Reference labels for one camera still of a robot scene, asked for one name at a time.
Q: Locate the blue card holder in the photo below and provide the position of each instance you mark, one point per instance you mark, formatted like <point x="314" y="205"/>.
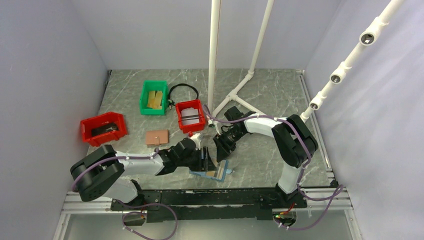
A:
<point x="202" y="174"/>

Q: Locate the orange credit card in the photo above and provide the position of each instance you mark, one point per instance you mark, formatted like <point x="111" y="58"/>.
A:
<point x="220" y="172"/>
<point x="154" y="100"/>

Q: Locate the green plastic bin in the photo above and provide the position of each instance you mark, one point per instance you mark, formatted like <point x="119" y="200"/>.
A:
<point x="152" y="85"/>

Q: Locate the small red plastic bin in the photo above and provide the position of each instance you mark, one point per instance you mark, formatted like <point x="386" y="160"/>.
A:
<point x="195" y="127"/>

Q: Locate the white pipe with sockets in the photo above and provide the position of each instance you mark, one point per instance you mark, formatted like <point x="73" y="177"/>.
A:
<point x="367" y="38"/>

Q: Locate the white card in red bin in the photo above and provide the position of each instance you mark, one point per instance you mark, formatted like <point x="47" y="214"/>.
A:
<point x="190" y="116"/>

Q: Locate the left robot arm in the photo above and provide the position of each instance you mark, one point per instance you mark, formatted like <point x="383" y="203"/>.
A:
<point x="103" y="171"/>

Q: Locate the large red plastic bin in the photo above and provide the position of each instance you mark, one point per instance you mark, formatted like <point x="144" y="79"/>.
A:
<point x="103" y="128"/>

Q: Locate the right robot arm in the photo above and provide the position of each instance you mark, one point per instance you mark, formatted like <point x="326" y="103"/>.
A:
<point x="294" y="140"/>

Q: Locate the white pvc pipe frame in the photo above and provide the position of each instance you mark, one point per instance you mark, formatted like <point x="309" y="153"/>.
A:
<point x="234" y="43"/>

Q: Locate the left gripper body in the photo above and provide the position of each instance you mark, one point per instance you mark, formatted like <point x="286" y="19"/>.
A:
<point x="193" y="162"/>

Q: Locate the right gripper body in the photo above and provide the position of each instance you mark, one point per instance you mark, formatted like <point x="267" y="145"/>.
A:
<point x="230" y="137"/>

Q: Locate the brown card holder back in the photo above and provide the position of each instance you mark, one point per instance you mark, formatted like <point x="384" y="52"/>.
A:
<point x="157" y="137"/>

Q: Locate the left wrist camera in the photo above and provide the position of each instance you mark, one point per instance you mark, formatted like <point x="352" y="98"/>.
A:
<point x="197" y="138"/>

